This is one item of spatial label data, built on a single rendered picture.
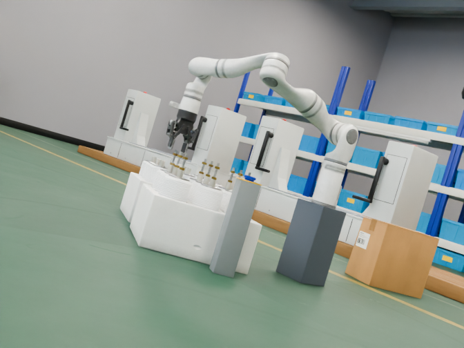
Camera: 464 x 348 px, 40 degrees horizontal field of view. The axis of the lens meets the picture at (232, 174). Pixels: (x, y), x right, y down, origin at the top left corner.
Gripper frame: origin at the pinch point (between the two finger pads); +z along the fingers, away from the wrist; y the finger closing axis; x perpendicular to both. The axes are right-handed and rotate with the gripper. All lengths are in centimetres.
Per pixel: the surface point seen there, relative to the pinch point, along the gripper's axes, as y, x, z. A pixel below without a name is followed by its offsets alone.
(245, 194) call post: -8.1, -47.2, 8.2
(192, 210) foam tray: -11.3, -29.7, 18.9
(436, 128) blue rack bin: 475, 149, -102
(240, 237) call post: -6, -49, 22
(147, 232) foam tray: -22.0, -23.0, 29.8
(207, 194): -6.3, -29.0, 12.4
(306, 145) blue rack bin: 493, 324, -53
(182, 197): -12.9, -24.6, 15.7
